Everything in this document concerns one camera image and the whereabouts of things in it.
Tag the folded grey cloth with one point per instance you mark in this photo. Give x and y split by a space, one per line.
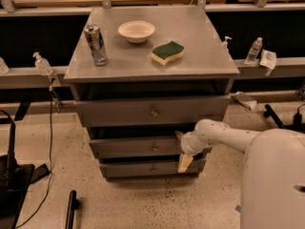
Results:
245 100

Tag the clear bottle far left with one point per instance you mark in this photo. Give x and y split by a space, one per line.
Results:
3 66

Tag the right sanitizer pump bottle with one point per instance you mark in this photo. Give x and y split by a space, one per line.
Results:
226 42

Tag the sanitizer pump bottle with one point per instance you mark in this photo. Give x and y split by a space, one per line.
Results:
42 64
226 42

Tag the grey top drawer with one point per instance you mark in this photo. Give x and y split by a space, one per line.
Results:
149 111

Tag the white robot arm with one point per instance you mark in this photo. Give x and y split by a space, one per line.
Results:
273 179

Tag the grey drawer cabinet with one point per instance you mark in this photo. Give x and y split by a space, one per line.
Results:
166 70

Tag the green yellow sponge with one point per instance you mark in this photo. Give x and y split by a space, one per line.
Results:
165 53

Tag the left sanitizer pump bottle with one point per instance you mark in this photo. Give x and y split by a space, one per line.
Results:
42 64

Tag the silver drink can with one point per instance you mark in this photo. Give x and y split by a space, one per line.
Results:
96 43

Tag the black stand left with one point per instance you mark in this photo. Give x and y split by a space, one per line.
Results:
15 180

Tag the white bowl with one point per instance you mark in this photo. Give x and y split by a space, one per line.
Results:
136 31

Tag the grey drawer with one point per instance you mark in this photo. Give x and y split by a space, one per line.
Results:
155 168
136 147
149 111

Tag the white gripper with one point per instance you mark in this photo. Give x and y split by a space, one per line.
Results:
187 146

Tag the grey bottom drawer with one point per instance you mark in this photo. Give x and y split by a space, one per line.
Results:
155 168

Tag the black stand leg right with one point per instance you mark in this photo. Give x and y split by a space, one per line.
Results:
297 125

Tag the black floor bar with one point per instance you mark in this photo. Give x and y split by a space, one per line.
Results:
73 205

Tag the white wipes packet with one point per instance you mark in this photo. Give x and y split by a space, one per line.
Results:
268 59

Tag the clear water bottle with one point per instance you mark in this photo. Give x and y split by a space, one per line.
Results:
254 51

